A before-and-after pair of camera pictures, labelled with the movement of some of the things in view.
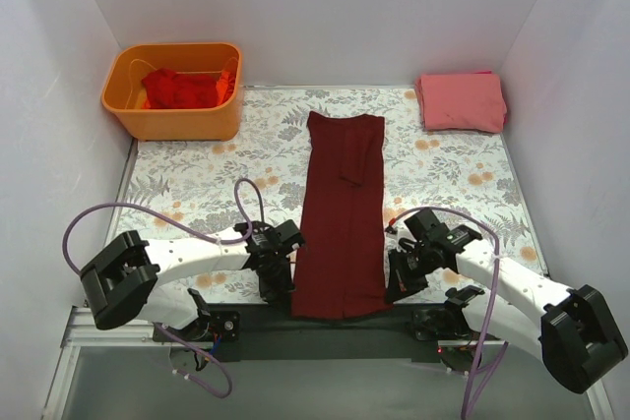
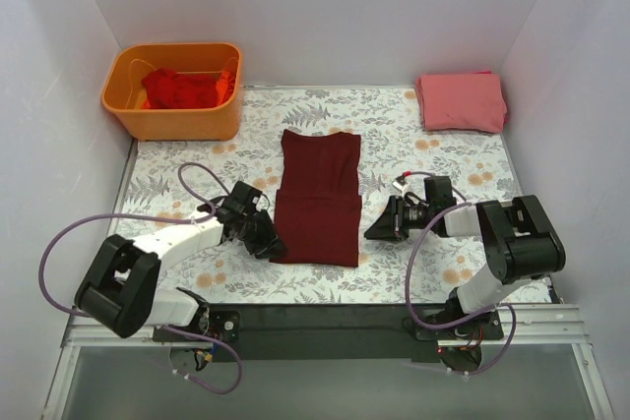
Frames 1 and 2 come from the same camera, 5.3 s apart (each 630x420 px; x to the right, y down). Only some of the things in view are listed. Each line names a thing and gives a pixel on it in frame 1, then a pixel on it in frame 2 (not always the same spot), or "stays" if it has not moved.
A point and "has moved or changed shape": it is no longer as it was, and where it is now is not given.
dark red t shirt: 342,265 has moved or changed shape
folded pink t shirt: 471,102 stays
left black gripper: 276,280 -> 254,238
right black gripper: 407,277 -> 399,218
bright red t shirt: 166,90 stays
